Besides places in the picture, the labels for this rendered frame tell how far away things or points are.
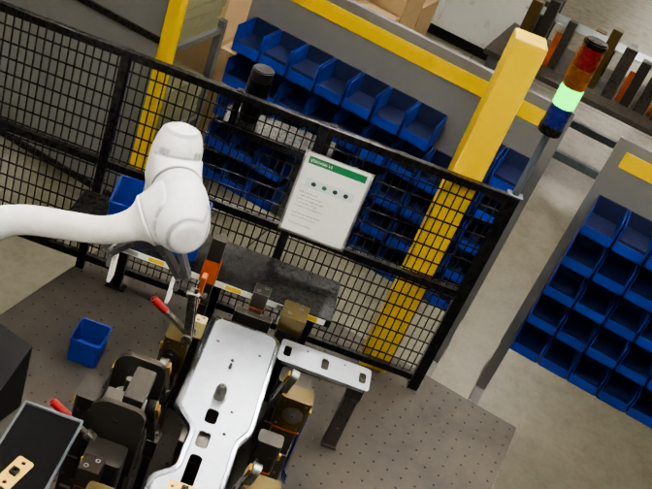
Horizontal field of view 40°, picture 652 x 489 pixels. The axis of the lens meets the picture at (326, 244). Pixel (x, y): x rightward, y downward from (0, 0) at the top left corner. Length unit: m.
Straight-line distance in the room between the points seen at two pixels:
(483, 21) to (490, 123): 5.86
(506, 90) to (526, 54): 0.12
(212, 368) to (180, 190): 0.98
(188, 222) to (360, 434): 1.52
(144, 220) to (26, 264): 2.68
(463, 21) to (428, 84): 4.70
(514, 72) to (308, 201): 0.75
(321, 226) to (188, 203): 1.28
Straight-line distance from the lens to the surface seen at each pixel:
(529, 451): 4.44
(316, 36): 4.09
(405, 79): 3.97
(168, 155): 1.79
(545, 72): 6.78
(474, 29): 8.61
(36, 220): 1.83
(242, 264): 2.93
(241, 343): 2.68
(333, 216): 2.88
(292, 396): 2.52
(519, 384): 4.77
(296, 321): 2.74
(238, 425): 2.45
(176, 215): 1.65
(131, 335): 3.05
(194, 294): 2.45
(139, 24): 4.20
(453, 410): 3.28
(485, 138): 2.76
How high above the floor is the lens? 2.75
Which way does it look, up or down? 33 degrees down
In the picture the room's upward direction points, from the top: 22 degrees clockwise
